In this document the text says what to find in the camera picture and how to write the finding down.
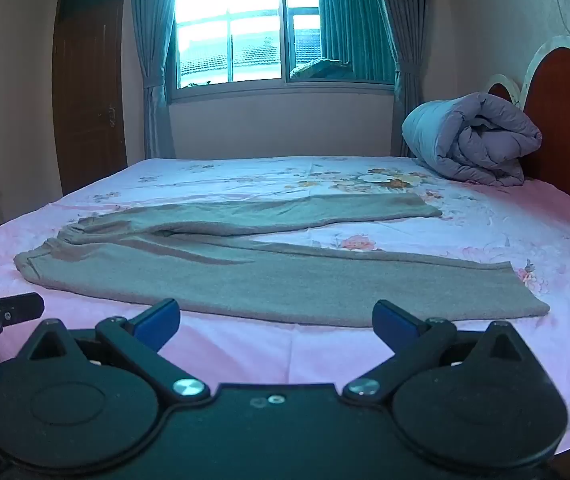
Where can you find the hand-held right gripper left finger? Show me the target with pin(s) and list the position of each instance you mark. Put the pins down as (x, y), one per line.
(159, 324)

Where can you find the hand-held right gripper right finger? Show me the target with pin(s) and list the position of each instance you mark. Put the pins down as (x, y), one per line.
(394, 324)

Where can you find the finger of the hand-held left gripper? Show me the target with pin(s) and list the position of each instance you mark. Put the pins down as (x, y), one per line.
(15, 306)

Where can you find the grey pants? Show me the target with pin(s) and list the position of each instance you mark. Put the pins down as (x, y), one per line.
(245, 267)

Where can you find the bed with pink floral sheet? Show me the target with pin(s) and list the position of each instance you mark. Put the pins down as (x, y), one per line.
(415, 240)

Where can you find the light blue pillow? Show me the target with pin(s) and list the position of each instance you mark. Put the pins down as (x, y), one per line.
(470, 137)

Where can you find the brown wooden door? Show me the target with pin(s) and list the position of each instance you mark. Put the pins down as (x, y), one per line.
(90, 95)

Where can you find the red wooden headboard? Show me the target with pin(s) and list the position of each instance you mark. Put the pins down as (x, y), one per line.
(565, 125)

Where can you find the grey curtain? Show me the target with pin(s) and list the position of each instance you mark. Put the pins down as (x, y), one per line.
(405, 50)
(152, 55)

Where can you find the window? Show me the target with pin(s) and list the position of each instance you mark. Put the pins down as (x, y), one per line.
(275, 25)

